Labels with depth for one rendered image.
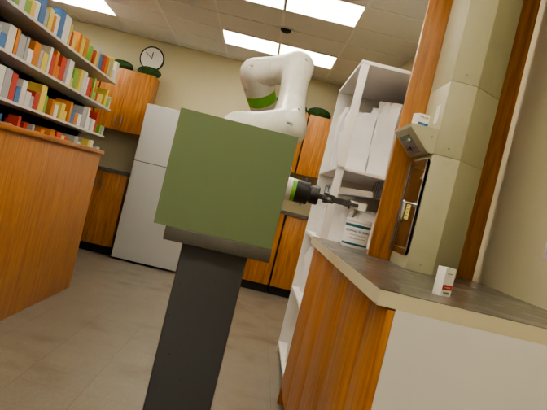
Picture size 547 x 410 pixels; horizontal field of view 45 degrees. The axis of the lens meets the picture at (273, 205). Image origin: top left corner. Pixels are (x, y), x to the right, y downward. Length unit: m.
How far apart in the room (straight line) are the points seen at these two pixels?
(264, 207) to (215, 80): 6.40
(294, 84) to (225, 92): 5.95
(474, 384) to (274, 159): 0.83
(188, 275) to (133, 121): 6.07
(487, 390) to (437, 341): 0.17
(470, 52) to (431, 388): 1.52
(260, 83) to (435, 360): 1.31
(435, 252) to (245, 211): 1.00
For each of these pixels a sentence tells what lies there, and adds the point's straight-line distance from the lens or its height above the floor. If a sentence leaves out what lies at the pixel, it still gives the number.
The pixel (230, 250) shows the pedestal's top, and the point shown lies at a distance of 1.95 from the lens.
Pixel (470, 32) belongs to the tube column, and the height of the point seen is 1.91.
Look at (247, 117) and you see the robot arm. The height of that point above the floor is 1.33.
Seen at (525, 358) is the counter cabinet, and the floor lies 0.86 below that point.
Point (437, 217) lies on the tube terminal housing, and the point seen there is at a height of 1.17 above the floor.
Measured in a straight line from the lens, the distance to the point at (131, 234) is 7.64.
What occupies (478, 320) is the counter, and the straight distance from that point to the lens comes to 1.68.
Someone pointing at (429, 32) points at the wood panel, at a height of 1.98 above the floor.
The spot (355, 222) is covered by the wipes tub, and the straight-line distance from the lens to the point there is 3.33.
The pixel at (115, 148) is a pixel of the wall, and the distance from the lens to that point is 8.37.
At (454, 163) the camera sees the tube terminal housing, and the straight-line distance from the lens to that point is 2.72.
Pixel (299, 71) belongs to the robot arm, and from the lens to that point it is 2.42.
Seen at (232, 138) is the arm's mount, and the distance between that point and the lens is 1.95.
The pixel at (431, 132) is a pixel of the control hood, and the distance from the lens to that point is 2.71.
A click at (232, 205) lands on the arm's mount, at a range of 1.95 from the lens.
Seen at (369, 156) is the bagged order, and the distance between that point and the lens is 3.99.
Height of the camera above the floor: 1.09
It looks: 1 degrees down
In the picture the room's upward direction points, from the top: 14 degrees clockwise
